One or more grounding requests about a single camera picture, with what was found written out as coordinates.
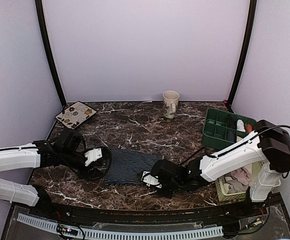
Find dark blue rolled item tray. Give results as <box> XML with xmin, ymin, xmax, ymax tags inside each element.
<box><xmin>226</xmin><ymin>130</ymin><xmax>236</xmax><ymax>143</ymax></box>

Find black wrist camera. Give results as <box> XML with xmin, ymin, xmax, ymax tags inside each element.
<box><xmin>150</xmin><ymin>159</ymin><xmax>178</xmax><ymax>184</ymax></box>
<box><xmin>58</xmin><ymin>128</ymin><xmax>86</xmax><ymax>152</ymax></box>

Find grey cloth in basket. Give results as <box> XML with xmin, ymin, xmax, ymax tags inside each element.
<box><xmin>223</xmin><ymin>179</ymin><xmax>250</xmax><ymax>194</ymax></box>

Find grey slotted cable duct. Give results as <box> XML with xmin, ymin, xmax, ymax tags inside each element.
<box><xmin>16</xmin><ymin>213</ymin><xmax>224</xmax><ymax>240</ymax></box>

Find white rolled sock in tray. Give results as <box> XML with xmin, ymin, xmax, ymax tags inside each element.
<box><xmin>236</xmin><ymin>119</ymin><xmax>246</xmax><ymax>133</ymax></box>

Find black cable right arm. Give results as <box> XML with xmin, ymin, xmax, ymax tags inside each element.
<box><xmin>179</xmin><ymin>124</ymin><xmax>290</xmax><ymax>180</ymax></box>

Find pink cloth in basket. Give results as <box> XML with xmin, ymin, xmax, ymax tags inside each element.
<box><xmin>224</xmin><ymin>167</ymin><xmax>252</xmax><ymax>186</ymax></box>

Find cream ceramic mug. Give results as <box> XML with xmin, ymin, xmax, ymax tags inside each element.
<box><xmin>162</xmin><ymin>90</ymin><xmax>180</xmax><ymax>119</ymax></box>

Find right black frame post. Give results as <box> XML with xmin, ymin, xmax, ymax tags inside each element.
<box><xmin>225</xmin><ymin>0</ymin><xmax>257</xmax><ymax>111</ymax></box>

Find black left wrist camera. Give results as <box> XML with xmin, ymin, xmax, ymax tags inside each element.
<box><xmin>58</xmin><ymin>128</ymin><xmax>86</xmax><ymax>152</ymax></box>

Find orange rolled item in tray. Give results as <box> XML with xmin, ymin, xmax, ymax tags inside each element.
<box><xmin>246</xmin><ymin>124</ymin><xmax>253</xmax><ymax>134</ymax></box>

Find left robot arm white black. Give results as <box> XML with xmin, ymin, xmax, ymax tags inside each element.
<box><xmin>0</xmin><ymin>140</ymin><xmax>112</xmax><ymax>218</ymax></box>

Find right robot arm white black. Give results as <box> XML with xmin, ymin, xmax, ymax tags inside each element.
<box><xmin>141</xmin><ymin>120</ymin><xmax>290</xmax><ymax>217</ymax></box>

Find dark green divided organizer tray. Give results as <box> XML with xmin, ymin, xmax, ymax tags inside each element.
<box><xmin>201</xmin><ymin>108</ymin><xmax>257</xmax><ymax>150</ymax></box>

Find black frame post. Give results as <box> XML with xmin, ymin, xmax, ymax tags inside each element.
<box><xmin>225</xmin><ymin>0</ymin><xmax>257</xmax><ymax>111</ymax></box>
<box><xmin>34</xmin><ymin>0</ymin><xmax>67</xmax><ymax>107</ymax></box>

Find left black frame post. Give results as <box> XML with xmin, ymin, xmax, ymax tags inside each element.
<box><xmin>34</xmin><ymin>0</ymin><xmax>67</xmax><ymax>107</ymax></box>

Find floral square ceramic plate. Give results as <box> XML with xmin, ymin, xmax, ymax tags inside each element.
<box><xmin>55</xmin><ymin>101</ymin><xmax>97</xmax><ymax>129</ymax></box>

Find navy striped boxer underwear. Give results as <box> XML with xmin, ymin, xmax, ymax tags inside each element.
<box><xmin>104</xmin><ymin>147</ymin><xmax>163</xmax><ymax>186</ymax></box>

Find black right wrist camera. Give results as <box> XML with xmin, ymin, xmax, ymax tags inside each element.
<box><xmin>150</xmin><ymin>159</ymin><xmax>178</xmax><ymax>184</ymax></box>

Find light green perforated basket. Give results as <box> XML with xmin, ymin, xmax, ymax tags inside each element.
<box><xmin>214</xmin><ymin>159</ymin><xmax>282</xmax><ymax>203</ymax></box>

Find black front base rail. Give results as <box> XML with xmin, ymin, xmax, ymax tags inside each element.
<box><xmin>6</xmin><ymin>189</ymin><xmax>290</xmax><ymax>225</ymax></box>

